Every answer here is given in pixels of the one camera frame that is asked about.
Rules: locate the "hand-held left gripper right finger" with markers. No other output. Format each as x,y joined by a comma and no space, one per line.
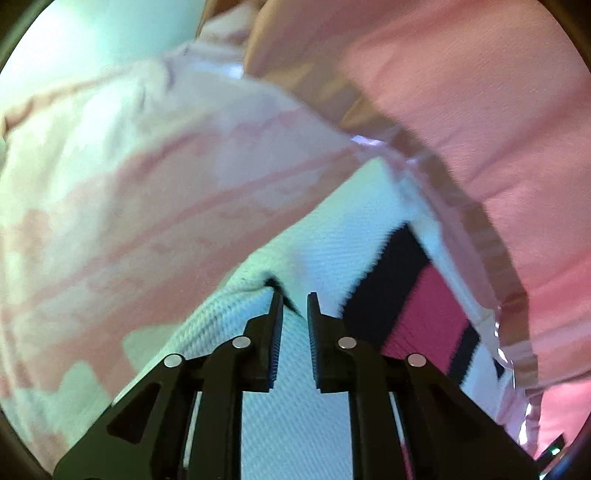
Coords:
315,341

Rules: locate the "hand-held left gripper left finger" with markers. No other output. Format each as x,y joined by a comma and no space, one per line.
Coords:
276,341

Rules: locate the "white knit striped garment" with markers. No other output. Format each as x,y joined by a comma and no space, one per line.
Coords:
323,258

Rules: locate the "pink cloth with ruffled edge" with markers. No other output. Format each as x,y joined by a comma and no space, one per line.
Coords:
485,138

